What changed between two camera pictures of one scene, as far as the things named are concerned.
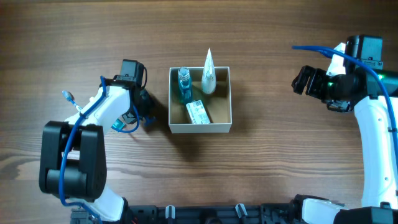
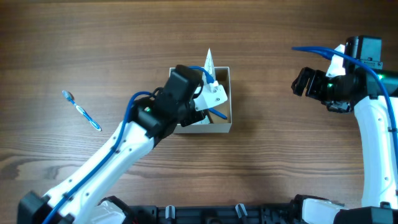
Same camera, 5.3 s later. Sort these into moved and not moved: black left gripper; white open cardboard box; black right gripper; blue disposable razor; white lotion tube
Moved: blue disposable razor; black left gripper
Not moved: black right gripper; white lotion tube; white open cardboard box
